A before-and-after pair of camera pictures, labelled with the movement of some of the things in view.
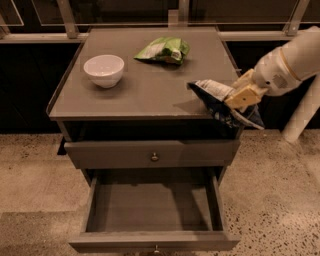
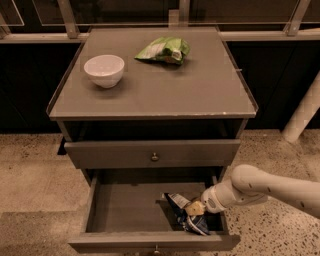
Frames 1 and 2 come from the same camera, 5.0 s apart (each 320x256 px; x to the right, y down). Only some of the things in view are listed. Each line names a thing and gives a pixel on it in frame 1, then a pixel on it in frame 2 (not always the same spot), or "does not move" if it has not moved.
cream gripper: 271,74 → 210,199
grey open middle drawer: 153,210 does not move
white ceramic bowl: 105,70 does not move
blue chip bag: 213,96 → 198,222
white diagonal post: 304,113 does not move
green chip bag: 167,49 does not move
